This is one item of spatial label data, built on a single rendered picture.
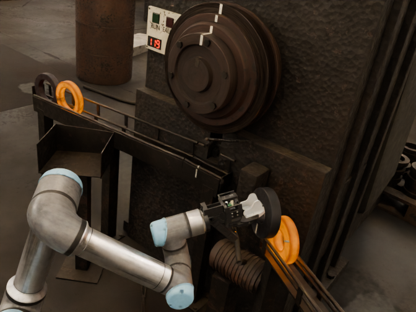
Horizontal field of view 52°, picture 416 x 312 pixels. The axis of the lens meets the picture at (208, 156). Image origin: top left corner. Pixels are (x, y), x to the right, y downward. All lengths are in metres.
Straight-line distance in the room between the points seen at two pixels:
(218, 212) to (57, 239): 0.45
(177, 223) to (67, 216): 0.32
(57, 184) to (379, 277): 1.94
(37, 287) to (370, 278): 1.80
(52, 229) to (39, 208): 0.06
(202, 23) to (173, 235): 0.74
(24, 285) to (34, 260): 0.10
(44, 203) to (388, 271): 2.06
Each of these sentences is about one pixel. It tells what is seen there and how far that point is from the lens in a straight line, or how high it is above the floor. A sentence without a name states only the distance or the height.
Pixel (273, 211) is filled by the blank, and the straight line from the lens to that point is 1.27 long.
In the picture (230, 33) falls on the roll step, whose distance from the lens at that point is 1.48.
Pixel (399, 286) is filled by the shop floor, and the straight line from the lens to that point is 2.65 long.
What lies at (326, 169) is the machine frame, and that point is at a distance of 1.58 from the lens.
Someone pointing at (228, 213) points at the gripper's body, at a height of 0.86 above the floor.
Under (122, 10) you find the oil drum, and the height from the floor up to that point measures 0.75.
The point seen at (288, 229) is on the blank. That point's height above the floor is 0.78.
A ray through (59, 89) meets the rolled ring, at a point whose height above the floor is 0.73.
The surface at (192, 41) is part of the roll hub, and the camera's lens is 1.50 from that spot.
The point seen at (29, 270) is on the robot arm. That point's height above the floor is 0.66.
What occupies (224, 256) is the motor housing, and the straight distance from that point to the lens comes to 1.62.
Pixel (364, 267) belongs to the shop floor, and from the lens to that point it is 2.66.
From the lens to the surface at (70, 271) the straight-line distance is 2.26.
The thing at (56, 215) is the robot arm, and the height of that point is 0.93.
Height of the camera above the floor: 1.58
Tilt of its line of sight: 28 degrees down
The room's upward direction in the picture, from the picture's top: 9 degrees clockwise
